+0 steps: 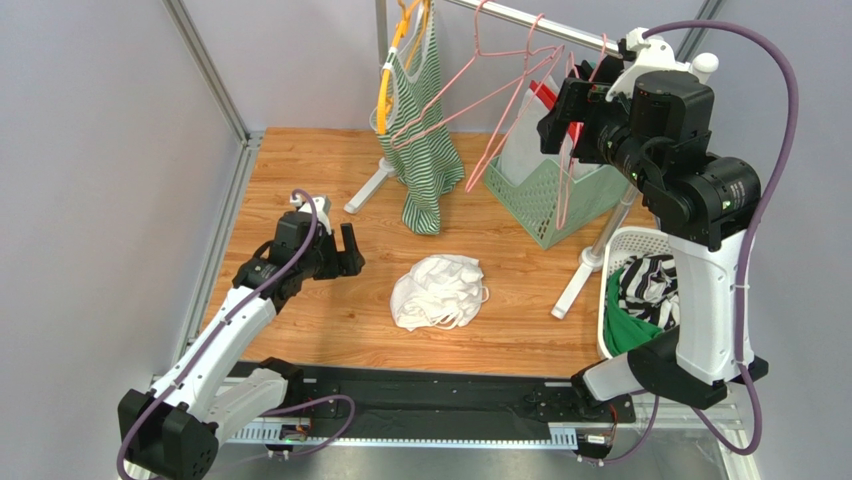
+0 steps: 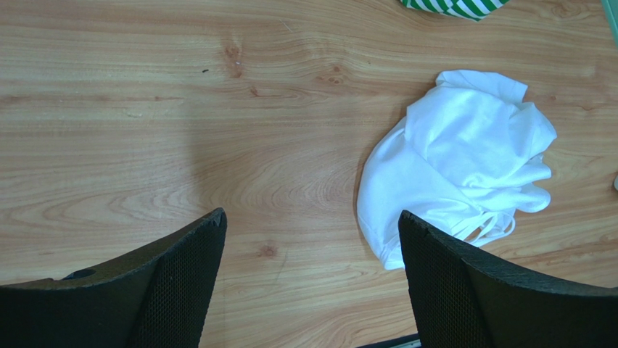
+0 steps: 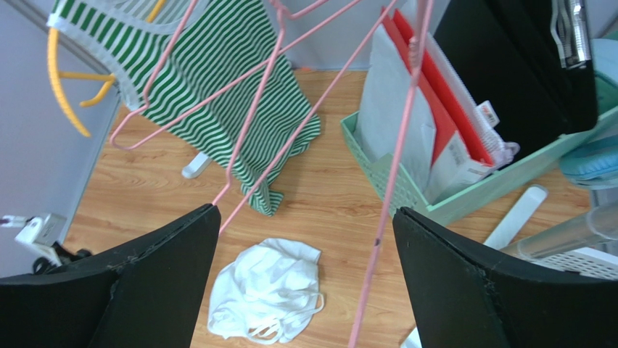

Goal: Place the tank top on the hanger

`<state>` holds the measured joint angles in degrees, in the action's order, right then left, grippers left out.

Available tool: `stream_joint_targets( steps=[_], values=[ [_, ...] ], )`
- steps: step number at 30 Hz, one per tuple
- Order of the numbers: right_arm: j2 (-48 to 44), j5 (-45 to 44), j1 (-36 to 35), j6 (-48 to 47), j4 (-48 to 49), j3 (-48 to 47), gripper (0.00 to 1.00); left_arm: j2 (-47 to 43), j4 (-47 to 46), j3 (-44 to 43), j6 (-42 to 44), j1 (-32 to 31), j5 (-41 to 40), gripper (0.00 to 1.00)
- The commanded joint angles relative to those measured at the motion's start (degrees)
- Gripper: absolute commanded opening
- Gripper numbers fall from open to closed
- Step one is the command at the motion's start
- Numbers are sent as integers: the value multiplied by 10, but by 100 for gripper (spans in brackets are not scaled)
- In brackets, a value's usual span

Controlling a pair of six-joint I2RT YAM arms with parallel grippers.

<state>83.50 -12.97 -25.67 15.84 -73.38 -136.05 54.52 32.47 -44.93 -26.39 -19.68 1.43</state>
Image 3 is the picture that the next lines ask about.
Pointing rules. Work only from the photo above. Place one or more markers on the light blue round object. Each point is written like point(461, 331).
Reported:
point(593, 166)

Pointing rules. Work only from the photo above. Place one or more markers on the red folder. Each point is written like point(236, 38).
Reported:
point(448, 113)

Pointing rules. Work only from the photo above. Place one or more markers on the silver clothes rack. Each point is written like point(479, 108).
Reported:
point(508, 228)

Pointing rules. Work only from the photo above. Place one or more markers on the green striped tank top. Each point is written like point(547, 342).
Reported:
point(215, 134)

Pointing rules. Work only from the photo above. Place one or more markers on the white laundry basket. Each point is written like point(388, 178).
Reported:
point(585, 262)

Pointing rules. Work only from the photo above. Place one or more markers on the white tank top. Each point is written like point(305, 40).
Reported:
point(268, 294)

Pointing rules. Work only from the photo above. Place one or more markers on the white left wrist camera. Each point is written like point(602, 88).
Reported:
point(42, 229)

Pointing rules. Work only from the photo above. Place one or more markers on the black folder with clip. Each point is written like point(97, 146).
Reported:
point(504, 53)

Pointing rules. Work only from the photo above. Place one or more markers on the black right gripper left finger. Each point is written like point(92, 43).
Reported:
point(146, 292)

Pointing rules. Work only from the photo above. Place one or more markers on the grey translucent folder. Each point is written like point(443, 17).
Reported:
point(381, 109)

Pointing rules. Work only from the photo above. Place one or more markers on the white paper box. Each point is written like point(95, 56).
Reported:
point(453, 171)

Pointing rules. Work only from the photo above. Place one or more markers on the yellow plastic hanger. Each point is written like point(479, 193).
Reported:
point(72, 82)

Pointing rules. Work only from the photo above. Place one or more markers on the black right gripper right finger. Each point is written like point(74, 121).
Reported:
point(466, 294)

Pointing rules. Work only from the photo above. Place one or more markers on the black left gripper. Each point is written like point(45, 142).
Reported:
point(54, 256)

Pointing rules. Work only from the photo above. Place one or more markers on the green plastic basket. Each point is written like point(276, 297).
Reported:
point(501, 182)

